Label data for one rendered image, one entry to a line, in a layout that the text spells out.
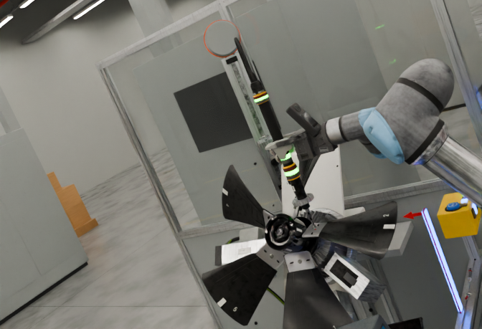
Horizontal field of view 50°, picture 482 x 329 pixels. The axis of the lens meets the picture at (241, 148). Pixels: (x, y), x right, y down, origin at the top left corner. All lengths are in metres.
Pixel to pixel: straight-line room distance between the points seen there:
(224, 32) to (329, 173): 0.76
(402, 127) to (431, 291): 1.52
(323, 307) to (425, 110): 0.75
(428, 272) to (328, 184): 0.75
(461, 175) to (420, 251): 1.32
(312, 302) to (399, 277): 0.97
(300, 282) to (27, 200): 5.77
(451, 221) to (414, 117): 0.72
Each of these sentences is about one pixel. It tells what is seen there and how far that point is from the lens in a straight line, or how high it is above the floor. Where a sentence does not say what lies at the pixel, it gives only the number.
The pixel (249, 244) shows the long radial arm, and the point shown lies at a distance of 1.93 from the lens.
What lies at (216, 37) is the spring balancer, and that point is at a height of 1.89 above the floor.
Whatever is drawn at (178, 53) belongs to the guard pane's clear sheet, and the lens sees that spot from 2.58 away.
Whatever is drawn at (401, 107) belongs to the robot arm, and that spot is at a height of 1.55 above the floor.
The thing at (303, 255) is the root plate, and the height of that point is 1.12.
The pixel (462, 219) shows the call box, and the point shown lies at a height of 1.04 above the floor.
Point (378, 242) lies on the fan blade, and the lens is 1.53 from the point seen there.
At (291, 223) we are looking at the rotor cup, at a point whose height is 1.24.
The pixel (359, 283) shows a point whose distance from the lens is 1.66.
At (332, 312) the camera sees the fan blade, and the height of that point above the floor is 0.98.
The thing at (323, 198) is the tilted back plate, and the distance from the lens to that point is 1.93.
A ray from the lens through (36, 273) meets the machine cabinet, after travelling 7.13.
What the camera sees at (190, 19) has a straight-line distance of 2.49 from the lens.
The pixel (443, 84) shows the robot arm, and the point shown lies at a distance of 1.14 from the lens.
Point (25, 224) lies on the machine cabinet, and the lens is 7.09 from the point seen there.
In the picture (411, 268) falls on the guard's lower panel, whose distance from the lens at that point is 2.49.
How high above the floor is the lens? 1.77
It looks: 9 degrees down
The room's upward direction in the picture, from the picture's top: 23 degrees counter-clockwise
